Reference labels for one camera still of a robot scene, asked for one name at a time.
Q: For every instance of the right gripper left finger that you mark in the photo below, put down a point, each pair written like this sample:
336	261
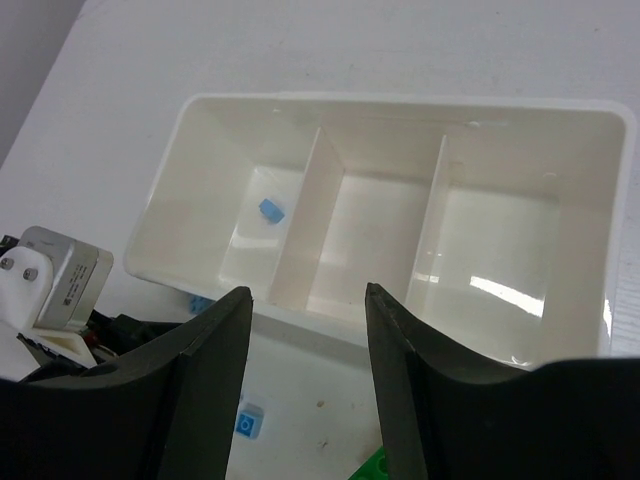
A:
164	410

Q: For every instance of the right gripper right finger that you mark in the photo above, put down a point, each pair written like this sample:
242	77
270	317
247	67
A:
448	412

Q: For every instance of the small blue lego brick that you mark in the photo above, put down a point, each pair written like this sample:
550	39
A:
198	304

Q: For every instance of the light blue lego brick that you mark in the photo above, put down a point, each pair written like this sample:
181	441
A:
271	211

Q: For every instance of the green yellow lego stack left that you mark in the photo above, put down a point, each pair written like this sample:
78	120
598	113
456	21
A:
374	468

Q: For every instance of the white three-compartment container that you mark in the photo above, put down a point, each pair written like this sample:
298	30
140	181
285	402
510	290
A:
496	221

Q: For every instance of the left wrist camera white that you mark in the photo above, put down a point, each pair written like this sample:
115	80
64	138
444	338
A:
50	284

